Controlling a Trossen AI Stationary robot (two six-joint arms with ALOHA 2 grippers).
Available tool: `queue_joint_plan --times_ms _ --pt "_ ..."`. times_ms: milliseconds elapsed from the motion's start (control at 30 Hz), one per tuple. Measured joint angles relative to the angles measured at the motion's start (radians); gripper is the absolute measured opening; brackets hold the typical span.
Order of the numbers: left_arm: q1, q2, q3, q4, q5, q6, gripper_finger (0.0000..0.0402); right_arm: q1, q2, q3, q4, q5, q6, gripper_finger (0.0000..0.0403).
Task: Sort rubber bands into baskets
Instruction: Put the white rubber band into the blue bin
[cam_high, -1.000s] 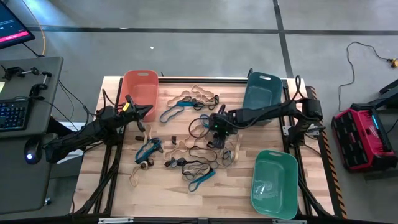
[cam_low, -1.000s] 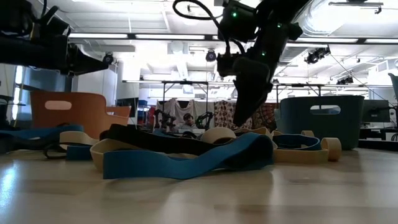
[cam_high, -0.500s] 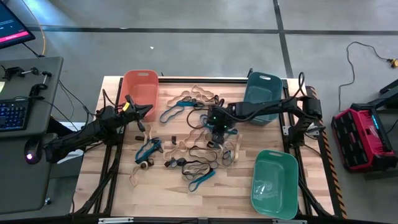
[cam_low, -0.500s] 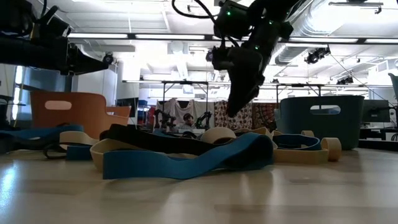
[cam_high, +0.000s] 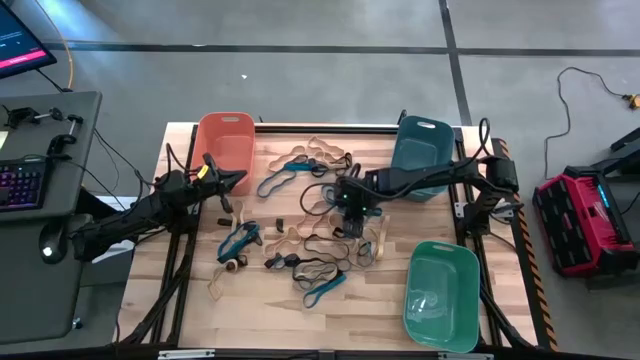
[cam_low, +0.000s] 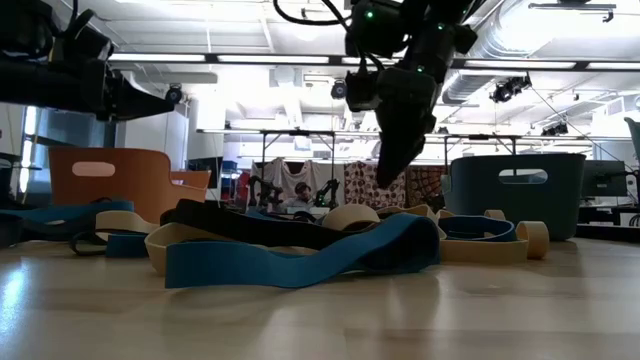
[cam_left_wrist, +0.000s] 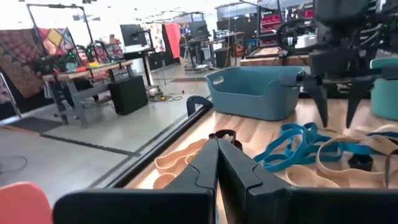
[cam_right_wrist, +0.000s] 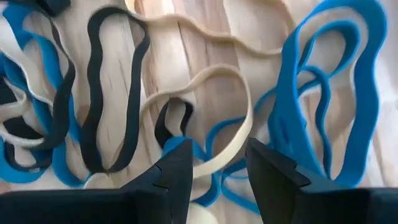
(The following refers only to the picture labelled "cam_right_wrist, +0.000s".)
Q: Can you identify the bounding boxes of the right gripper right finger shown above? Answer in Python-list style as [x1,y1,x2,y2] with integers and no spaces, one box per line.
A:
[245,138,398,224]

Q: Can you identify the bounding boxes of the small black rubber band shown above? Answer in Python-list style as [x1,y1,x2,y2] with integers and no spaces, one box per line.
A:
[154,97,195,149]
[0,79,44,141]

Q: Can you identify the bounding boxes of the wide blue rubber band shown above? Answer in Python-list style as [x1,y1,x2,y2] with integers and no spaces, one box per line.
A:
[267,0,389,189]

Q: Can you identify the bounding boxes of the black resistance band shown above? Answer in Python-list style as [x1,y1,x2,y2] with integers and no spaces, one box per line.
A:
[0,2,91,189]

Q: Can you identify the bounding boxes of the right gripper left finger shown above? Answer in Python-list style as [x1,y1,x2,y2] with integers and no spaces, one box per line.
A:
[0,138,194,224]

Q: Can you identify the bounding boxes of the cream rubber band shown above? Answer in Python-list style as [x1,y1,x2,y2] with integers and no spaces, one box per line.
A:
[0,46,55,149]
[124,0,284,58]
[139,63,254,180]

